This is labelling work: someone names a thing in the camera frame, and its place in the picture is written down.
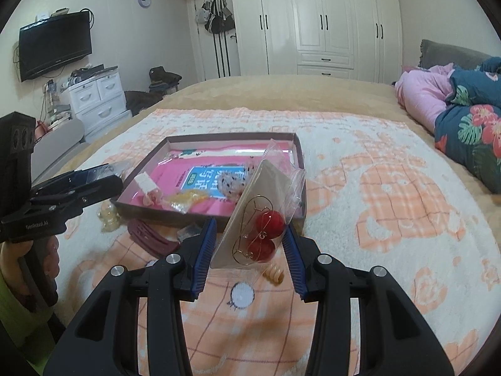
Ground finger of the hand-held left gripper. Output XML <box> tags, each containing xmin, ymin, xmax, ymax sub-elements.
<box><xmin>27</xmin><ymin>175</ymin><xmax>124</xmax><ymax>224</ymax></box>
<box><xmin>33</xmin><ymin>165</ymin><xmax>118</xmax><ymax>198</ymax></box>

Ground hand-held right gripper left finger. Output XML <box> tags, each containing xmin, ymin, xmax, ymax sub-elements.
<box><xmin>43</xmin><ymin>217</ymin><xmax>218</xmax><ymax>376</ymax></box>

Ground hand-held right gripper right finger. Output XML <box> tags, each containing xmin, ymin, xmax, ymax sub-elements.
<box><xmin>282</xmin><ymin>223</ymin><xmax>445</xmax><ymax>376</ymax></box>

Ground clear packet with stud earrings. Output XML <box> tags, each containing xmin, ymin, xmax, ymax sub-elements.
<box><xmin>100</xmin><ymin>160</ymin><xmax>132</xmax><ymax>179</ymax></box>

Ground cream claw hair clip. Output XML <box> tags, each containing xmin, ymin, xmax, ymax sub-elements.
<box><xmin>134</xmin><ymin>172</ymin><xmax>161</xmax><ymax>198</ymax></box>

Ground clear packet with red earrings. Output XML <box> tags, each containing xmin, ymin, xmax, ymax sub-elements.
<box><xmin>209</xmin><ymin>139</ymin><xmax>307</xmax><ymax>271</ymax></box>

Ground yellow hair accessory packet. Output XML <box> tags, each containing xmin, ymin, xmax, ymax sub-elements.
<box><xmin>162</xmin><ymin>189</ymin><xmax>206</xmax><ymax>214</ymax></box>

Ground brown cardboard box tray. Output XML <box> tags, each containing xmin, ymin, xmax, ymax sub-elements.
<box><xmin>111</xmin><ymin>132</ymin><xmax>306</xmax><ymax>222</ymax></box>

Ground white speckled hair accessory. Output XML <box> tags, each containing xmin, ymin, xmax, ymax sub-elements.
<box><xmin>217</xmin><ymin>166</ymin><xmax>247</xmax><ymax>203</ymax></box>

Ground person's left forearm green sleeve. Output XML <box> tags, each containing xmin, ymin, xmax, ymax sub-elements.
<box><xmin>0</xmin><ymin>270</ymin><xmax>53</xmax><ymax>365</ymax></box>

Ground person's left hand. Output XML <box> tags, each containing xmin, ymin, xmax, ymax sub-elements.
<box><xmin>0</xmin><ymin>238</ymin><xmax>60</xmax><ymax>283</ymax></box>

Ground pearl hair clip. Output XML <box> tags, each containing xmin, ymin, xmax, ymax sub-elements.
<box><xmin>98</xmin><ymin>201</ymin><xmax>120</xmax><ymax>232</ymax></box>

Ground small clear packet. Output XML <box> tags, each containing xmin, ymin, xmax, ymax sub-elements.
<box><xmin>177</xmin><ymin>225</ymin><xmax>202</xmax><ymax>243</ymax></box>

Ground dark red hair clip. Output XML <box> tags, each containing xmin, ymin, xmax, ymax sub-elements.
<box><xmin>127</xmin><ymin>219</ymin><xmax>178</xmax><ymax>255</ymax></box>

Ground stack of books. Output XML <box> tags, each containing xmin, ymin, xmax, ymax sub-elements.
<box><xmin>49</xmin><ymin>106</ymin><xmax>73</xmax><ymax>130</ymax></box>

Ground pink book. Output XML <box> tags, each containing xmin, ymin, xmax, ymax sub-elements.
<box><xmin>151</xmin><ymin>147</ymin><xmax>275</xmax><ymax>218</ymax></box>

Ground white drawer cabinet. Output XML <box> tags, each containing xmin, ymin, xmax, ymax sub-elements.
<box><xmin>65</xmin><ymin>70</ymin><xmax>133</xmax><ymax>136</ymax></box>

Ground brown jacket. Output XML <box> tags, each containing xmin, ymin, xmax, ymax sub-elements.
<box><xmin>124</xmin><ymin>90</ymin><xmax>157</xmax><ymax>116</ymax></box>

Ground white orange printed blanket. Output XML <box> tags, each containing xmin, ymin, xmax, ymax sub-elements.
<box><xmin>55</xmin><ymin>107</ymin><xmax>501</xmax><ymax>376</ymax></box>

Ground black device on cabinet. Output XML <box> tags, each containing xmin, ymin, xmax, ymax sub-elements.
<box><xmin>72</xmin><ymin>65</ymin><xmax>118</xmax><ymax>80</ymax></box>

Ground black bag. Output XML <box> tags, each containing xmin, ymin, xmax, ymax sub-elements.
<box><xmin>149</xmin><ymin>66</ymin><xmax>183</xmax><ymax>89</ymax></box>

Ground white door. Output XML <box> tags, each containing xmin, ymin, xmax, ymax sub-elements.
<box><xmin>187</xmin><ymin>0</ymin><xmax>240</xmax><ymax>81</ymax></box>

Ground tan bedspread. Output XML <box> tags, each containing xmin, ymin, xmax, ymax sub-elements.
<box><xmin>31</xmin><ymin>74</ymin><xmax>501</xmax><ymax>204</ymax></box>

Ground hanging bags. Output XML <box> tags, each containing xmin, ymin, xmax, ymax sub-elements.
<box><xmin>194</xmin><ymin>0</ymin><xmax>235</xmax><ymax>35</ymax></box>

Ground pink quilt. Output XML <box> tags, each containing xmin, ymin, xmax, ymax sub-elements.
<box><xmin>395</xmin><ymin>65</ymin><xmax>457</xmax><ymax>134</ymax></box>

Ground blue floral quilt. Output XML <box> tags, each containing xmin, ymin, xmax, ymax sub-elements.
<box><xmin>434</xmin><ymin>57</ymin><xmax>501</xmax><ymax>194</ymax></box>

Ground white wardrobe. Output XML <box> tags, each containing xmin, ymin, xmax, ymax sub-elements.
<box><xmin>168</xmin><ymin>0</ymin><xmax>404</xmax><ymax>85</ymax></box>

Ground grey headboard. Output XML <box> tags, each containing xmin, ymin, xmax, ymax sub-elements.
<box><xmin>418</xmin><ymin>39</ymin><xmax>501</xmax><ymax>72</ymax></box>

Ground cream spiral hair tie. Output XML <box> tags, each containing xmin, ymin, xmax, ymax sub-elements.
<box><xmin>263</xmin><ymin>263</ymin><xmax>284</xmax><ymax>286</ymax></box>

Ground black wall television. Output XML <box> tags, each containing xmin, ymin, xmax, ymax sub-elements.
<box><xmin>19</xmin><ymin>11</ymin><xmax>93</xmax><ymax>83</ymax></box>

